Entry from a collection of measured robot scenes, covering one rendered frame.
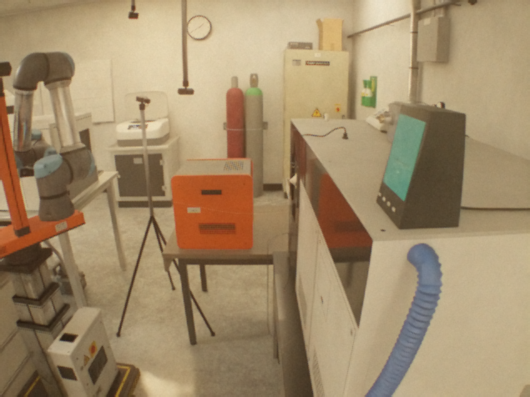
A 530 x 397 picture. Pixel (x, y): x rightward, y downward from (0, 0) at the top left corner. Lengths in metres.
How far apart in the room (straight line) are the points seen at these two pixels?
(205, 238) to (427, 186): 1.59
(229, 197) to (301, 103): 2.80
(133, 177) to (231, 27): 2.31
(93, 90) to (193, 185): 3.67
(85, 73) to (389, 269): 5.12
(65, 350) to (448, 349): 1.29
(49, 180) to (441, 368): 1.34
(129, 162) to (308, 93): 2.37
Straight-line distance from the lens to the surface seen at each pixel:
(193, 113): 4.92
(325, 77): 4.52
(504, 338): 0.74
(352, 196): 0.62
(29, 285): 1.49
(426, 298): 0.47
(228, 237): 1.95
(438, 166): 0.50
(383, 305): 0.55
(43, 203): 1.46
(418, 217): 0.51
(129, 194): 4.68
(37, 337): 1.63
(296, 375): 1.21
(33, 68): 1.47
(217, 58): 4.84
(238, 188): 1.84
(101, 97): 5.28
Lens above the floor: 1.64
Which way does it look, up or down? 20 degrees down
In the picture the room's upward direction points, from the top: straight up
